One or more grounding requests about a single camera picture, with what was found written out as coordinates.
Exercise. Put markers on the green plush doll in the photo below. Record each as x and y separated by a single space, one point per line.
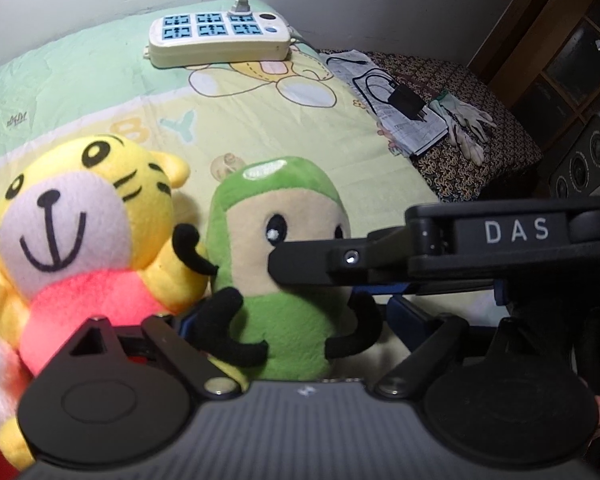
290 320

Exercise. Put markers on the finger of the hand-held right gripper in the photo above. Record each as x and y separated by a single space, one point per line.
330 262

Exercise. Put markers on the wooden glass-door cabinet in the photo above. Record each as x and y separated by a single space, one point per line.
530 35

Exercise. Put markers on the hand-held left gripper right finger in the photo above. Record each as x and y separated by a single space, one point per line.
410 317

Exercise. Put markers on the brown patterned cloth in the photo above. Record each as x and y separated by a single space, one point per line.
480 180

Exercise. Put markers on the printed paper sheets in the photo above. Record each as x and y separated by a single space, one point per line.
410 135

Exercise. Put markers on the yellow tiger plush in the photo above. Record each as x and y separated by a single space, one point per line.
95 300

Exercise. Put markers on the white work glove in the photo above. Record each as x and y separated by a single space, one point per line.
467 142
467 115

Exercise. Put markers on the grey speaker box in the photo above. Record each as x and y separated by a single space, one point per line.
595 155

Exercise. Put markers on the cream power strip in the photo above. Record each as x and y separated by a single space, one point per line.
220 52

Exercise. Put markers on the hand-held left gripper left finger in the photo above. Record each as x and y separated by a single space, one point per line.
170 345

